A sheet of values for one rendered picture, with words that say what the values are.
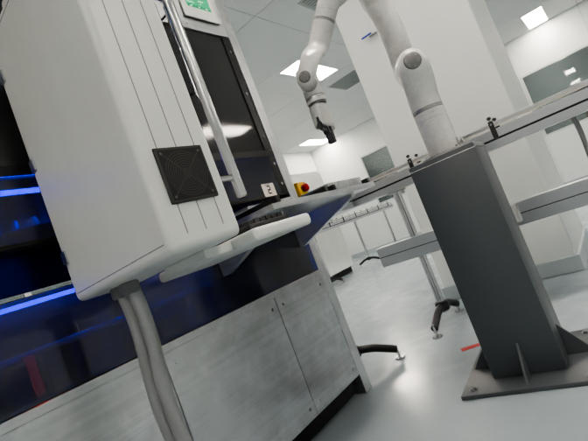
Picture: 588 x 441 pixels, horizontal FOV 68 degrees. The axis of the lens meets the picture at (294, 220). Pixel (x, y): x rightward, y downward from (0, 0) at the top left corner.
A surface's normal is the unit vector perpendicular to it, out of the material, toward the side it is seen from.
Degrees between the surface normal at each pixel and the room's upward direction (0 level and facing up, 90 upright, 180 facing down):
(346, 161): 90
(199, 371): 90
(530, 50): 90
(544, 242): 90
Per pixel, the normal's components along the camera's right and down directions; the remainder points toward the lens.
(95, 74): -0.64, 0.19
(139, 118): 0.68, -0.31
